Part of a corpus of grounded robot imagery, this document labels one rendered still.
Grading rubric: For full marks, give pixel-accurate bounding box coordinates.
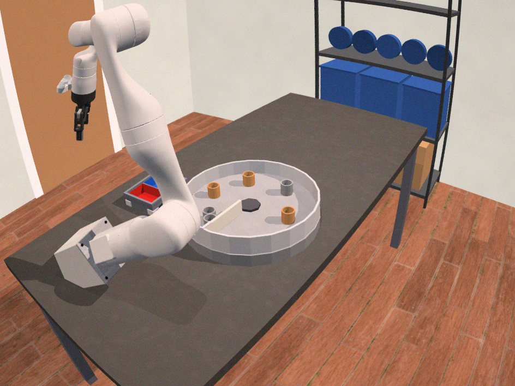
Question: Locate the white round turntable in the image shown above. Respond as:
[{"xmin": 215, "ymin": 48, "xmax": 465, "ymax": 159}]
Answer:
[{"xmin": 187, "ymin": 160, "xmax": 320, "ymax": 267}]

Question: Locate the grey metal sleeve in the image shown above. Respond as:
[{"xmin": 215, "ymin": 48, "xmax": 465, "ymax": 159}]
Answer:
[
  {"xmin": 203, "ymin": 214, "xmax": 217, "ymax": 225},
  {"xmin": 280, "ymin": 179, "xmax": 293, "ymax": 196},
  {"xmin": 202, "ymin": 206, "xmax": 216, "ymax": 217}
]

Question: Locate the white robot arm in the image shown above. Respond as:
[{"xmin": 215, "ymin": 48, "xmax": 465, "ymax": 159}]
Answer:
[{"xmin": 57, "ymin": 3, "xmax": 201, "ymax": 267}]

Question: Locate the bronze bushing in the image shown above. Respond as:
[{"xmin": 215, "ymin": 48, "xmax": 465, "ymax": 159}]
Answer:
[
  {"xmin": 207, "ymin": 182, "xmax": 220, "ymax": 199},
  {"xmin": 282, "ymin": 206, "xmax": 295, "ymax": 225},
  {"xmin": 243, "ymin": 171, "xmax": 255, "ymax": 187}
]

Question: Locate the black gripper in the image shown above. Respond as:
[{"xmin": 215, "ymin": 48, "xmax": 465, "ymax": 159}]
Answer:
[{"xmin": 71, "ymin": 89, "xmax": 96, "ymax": 141}]

